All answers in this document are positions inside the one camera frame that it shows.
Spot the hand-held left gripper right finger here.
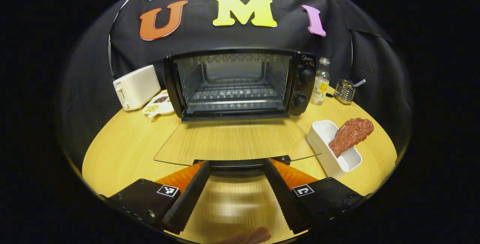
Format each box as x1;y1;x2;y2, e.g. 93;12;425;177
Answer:
264;158;365;235

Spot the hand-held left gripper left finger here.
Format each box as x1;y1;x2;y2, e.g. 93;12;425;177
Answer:
107;160;210;235

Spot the raw red meat piece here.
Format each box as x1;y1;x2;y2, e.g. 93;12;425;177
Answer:
329;118;375;158

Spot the black electric oven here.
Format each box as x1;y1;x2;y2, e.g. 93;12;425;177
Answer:
154;47;322;179

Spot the white rectangular tray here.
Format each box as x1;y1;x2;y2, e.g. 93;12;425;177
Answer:
306;120;363;179

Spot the white divided dish with grains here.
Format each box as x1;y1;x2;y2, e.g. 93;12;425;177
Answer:
142;90;175;118

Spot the small clear glass bottle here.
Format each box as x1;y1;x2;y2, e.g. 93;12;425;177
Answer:
310;57;330;105

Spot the white toaster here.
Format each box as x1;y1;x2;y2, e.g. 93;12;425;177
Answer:
113;64;161;111

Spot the black backdrop cloth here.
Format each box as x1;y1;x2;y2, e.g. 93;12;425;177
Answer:
60;0;413;162

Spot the metal wire utensil holder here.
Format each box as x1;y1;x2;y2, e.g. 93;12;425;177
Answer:
334;79;356;105

